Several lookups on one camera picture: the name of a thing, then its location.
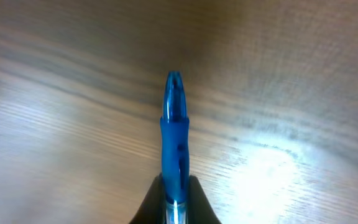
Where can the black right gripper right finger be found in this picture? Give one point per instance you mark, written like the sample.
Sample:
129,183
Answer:
199,210

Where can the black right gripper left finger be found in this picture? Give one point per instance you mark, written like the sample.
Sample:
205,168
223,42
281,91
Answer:
152,209

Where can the blue ballpoint pen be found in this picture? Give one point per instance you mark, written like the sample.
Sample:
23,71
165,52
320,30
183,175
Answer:
174,125

